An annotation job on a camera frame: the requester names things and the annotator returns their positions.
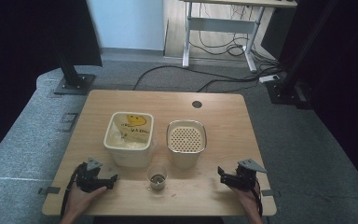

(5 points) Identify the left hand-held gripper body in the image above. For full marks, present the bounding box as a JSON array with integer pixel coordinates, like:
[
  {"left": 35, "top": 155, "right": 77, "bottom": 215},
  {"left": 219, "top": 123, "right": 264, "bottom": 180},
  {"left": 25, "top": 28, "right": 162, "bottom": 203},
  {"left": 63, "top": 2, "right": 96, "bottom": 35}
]
[{"left": 74, "top": 157, "right": 109, "bottom": 193}]

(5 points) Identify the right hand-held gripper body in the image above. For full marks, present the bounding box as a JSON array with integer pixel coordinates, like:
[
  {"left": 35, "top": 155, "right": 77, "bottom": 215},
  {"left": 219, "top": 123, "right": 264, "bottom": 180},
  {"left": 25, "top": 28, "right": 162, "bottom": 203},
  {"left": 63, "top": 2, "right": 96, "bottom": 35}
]
[{"left": 226, "top": 158, "right": 269, "bottom": 191}]

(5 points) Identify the person's left hand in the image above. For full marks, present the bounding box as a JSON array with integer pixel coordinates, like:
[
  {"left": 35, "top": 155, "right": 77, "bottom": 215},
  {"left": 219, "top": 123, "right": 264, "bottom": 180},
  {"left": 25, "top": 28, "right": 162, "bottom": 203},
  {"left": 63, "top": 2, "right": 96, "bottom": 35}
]
[{"left": 64, "top": 185, "right": 108, "bottom": 219}]

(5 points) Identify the person's right hand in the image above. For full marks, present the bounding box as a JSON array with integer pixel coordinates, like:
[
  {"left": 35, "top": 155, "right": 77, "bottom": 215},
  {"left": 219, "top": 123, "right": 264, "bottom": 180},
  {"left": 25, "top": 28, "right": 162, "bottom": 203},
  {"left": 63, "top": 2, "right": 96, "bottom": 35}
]
[{"left": 228, "top": 186, "right": 263, "bottom": 220}]

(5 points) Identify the grey tape strip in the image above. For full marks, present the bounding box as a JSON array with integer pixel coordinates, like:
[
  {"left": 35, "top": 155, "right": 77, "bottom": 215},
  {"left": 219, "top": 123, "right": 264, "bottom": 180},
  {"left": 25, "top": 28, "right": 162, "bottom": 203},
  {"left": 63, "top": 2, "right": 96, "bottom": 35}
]
[
  {"left": 37, "top": 186, "right": 62, "bottom": 196},
  {"left": 260, "top": 189, "right": 282, "bottom": 197}
]

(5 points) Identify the cream rectangular storage container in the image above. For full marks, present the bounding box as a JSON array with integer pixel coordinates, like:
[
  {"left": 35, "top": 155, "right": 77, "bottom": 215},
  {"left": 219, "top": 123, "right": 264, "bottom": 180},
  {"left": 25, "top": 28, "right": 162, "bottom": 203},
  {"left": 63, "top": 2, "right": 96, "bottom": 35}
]
[{"left": 103, "top": 111, "right": 156, "bottom": 169}]

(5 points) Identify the cream container with strainer insert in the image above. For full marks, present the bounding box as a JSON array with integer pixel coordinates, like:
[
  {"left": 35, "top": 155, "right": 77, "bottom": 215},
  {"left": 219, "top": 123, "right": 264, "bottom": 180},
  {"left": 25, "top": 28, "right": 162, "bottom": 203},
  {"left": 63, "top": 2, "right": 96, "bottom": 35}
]
[{"left": 166, "top": 119, "right": 208, "bottom": 171}]

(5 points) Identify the small glass cup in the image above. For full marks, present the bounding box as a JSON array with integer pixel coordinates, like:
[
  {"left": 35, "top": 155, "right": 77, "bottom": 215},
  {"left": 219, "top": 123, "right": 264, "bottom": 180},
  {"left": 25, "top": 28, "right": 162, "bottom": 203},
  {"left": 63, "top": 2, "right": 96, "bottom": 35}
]
[{"left": 146, "top": 164, "right": 169, "bottom": 192}]

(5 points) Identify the clear bag with yellow print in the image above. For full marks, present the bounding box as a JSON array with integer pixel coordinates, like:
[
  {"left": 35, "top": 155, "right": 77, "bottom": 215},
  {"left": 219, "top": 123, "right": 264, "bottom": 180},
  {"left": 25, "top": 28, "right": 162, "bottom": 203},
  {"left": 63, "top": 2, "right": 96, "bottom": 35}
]
[{"left": 109, "top": 113, "right": 154, "bottom": 149}]

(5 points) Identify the white power strip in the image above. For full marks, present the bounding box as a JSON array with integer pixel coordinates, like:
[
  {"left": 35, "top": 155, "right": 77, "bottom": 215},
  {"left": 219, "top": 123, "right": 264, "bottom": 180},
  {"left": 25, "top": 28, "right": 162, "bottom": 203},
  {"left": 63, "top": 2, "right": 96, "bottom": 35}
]
[{"left": 258, "top": 74, "right": 281, "bottom": 84}]

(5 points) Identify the black stand with dark base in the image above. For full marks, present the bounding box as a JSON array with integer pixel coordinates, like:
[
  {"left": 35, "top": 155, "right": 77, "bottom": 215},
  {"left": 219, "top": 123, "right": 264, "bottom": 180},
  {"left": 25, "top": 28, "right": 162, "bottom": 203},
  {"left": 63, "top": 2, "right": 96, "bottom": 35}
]
[{"left": 265, "top": 0, "right": 339, "bottom": 110}]

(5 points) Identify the black curtain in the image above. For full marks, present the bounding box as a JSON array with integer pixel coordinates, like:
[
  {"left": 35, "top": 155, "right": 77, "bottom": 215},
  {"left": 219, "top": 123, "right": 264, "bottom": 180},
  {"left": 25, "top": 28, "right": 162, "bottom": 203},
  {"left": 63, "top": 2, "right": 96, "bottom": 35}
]
[
  {"left": 273, "top": 0, "right": 358, "bottom": 198},
  {"left": 0, "top": 0, "right": 103, "bottom": 169}
]

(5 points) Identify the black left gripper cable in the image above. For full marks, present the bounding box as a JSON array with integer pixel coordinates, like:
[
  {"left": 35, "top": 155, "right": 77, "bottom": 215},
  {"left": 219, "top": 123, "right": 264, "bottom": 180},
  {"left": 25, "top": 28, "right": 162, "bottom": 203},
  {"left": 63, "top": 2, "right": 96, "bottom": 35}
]
[{"left": 60, "top": 162, "right": 87, "bottom": 217}]

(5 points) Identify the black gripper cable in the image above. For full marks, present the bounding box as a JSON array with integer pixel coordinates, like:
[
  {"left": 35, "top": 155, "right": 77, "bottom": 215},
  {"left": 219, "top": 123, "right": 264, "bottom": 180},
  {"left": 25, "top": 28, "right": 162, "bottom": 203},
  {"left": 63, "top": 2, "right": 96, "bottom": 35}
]
[
  {"left": 252, "top": 178, "right": 265, "bottom": 217},
  {"left": 60, "top": 162, "right": 87, "bottom": 217}
]

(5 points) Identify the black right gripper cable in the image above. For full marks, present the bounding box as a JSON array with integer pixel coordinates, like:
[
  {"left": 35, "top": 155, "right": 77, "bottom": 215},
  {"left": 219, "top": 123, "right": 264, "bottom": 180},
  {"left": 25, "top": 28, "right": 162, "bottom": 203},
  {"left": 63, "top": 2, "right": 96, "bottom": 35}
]
[{"left": 252, "top": 178, "right": 265, "bottom": 217}]

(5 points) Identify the black stand with base plate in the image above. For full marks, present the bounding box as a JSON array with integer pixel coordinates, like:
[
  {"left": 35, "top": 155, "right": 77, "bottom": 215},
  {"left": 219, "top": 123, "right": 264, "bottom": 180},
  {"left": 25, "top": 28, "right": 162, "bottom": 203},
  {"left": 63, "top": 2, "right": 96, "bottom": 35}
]
[{"left": 51, "top": 36, "right": 97, "bottom": 96}]

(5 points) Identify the long black floor cable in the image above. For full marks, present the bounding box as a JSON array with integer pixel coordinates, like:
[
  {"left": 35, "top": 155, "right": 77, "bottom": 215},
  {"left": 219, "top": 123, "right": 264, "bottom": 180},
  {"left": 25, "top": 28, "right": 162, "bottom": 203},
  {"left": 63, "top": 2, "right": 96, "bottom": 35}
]
[{"left": 132, "top": 64, "right": 262, "bottom": 91}]

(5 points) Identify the bundle of black cables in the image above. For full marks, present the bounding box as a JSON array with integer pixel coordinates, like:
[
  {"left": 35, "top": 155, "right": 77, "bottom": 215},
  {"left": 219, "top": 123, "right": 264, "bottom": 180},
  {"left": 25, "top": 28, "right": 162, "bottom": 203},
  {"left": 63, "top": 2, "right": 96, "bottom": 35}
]
[{"left": 188, "top": 3, "right": 282, "bottom": 94}]

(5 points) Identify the white metal desk frame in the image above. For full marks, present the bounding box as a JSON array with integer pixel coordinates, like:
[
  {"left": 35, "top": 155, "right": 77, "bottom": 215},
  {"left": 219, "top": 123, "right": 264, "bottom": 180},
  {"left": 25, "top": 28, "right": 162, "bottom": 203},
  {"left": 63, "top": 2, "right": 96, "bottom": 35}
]
[{"left": 180, "top": 0, "right": 298, "bottom": 75}]

